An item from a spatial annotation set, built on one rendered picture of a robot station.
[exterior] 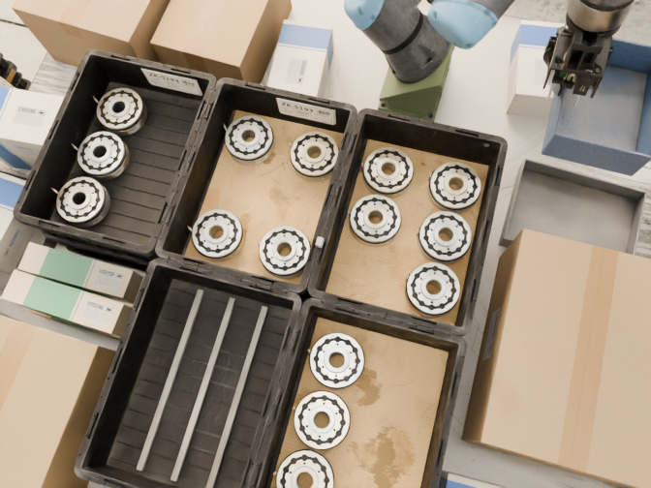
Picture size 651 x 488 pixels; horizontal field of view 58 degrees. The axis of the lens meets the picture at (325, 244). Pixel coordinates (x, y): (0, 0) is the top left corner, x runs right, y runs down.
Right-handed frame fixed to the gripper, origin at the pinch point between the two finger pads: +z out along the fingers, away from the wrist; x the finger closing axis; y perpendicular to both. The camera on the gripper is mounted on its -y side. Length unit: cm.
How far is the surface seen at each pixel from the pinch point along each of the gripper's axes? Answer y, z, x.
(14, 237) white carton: 47, 26, -104
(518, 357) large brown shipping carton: 40.8, 22.3, 5.6
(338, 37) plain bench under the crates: -28, 37, -53
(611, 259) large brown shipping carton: 17.9, 23.5, 17.6
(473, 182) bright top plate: 8.7, 24.6, -10.3
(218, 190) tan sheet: 25, 23, -61
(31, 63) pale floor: -30, 93, -192
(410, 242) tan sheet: 23.7, 26.9, -19.1
